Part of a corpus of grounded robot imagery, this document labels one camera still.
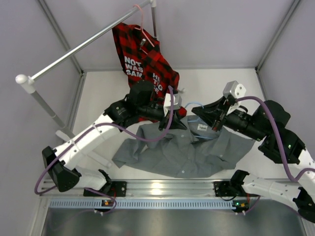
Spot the slotted grey cable duct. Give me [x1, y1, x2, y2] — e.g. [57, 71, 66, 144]
[49, 199, 236, 209]

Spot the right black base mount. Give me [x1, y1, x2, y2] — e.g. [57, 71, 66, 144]
[213, 181, 235, 197]

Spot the aluminium mounting rail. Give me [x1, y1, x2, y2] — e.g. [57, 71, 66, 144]
[39, 178, 247, 200]

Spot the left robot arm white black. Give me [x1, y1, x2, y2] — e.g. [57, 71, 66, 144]
[42, 80, 186, 196]

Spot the pink wire hanger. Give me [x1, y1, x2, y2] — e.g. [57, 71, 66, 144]
[133, 3, 156, 47]

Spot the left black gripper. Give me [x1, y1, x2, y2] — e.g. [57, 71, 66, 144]
[137, 102, 188, 131]

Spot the blue wire hanger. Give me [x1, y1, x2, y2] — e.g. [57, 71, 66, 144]
[184, 102, 213, 140]

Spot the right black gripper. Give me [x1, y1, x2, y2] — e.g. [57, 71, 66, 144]
[192, 97, 267, 143]

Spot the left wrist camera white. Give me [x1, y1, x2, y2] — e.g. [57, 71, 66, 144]
[163, 93, 182, 116]

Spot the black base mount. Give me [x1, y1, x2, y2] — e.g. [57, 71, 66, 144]
[107, 181, 127, 197]
[213, 181, 235, 197]

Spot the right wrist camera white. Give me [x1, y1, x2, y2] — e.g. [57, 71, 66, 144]
[223, 81, 247, 104]

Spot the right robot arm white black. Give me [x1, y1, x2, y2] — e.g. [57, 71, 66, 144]
[192, 95, 315, 222]

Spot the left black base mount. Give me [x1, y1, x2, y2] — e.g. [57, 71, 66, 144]
[107, 181, 127, 197]

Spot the red black plaid shirt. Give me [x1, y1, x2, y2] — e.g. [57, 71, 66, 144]
[112, 22, 187, 123]

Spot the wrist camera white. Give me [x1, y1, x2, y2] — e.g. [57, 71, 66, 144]
[163, 93, 182, 116]
[223, 81, 247, 104]

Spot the silver clothes rack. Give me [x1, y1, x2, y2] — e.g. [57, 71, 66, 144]
[15, 0, 158, 138]

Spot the grey button shirt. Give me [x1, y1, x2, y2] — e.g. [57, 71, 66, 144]
[112, 116, 255, 178]

